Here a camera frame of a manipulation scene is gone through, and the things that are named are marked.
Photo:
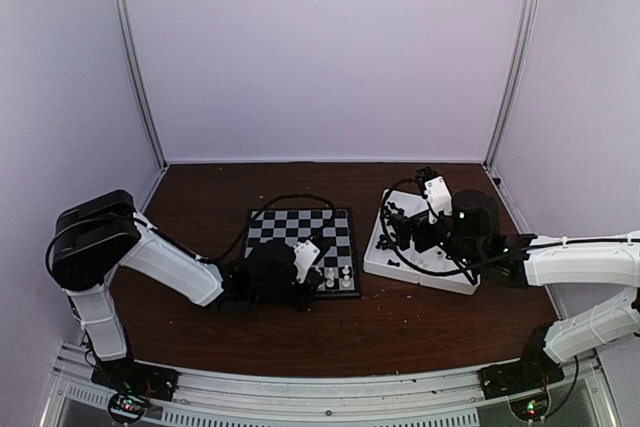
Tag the black chess pieces upper cluster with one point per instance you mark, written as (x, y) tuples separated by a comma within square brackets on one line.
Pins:
[(390, 209)]

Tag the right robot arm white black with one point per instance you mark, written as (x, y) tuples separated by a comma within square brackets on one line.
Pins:
[(528, 260)]

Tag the aluminium frame post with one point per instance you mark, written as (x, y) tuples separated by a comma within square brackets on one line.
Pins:
[(524, 31), (137, 82)]

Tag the aluminium front rail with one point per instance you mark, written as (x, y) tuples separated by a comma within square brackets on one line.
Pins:
[(440, 398)]

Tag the white plastic tray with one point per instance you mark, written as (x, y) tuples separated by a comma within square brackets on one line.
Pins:
[(441, 277)]

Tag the right aluminium frame post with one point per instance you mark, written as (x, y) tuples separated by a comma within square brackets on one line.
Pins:
[(524, 31)]

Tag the black chess pieces lower cluster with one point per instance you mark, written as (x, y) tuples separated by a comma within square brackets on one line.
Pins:
[(385, 242)]

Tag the black chess pieces cluster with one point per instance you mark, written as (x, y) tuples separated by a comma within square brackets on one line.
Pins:
[(390, 209), (385, 242)]

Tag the left aluminium frame post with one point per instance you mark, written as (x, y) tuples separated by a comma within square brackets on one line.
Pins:
[(137, 82)]

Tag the black white chessboard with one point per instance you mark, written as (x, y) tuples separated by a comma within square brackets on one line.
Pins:
[(295, 225)]

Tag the right controller board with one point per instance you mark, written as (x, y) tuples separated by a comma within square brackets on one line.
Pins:
[(530, 408)]

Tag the controller board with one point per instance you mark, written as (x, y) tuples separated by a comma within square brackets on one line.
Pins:
[(530, 408), (125, 409)]

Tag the left controller board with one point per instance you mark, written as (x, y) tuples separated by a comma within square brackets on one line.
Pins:
[(125, 409)]

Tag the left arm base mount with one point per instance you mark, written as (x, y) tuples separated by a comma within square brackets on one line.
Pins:
[(132, 378)]

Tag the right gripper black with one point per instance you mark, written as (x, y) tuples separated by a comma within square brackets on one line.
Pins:
[(404, 231)]

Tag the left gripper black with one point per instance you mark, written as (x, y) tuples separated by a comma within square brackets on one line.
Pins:
[(315, 278)]

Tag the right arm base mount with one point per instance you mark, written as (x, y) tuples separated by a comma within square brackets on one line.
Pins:
[(534, 369)]

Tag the white chess pieces pile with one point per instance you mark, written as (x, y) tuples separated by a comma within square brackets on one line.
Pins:
[(424, 264)]

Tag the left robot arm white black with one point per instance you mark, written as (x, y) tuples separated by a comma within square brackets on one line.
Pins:
[(96, 237)]

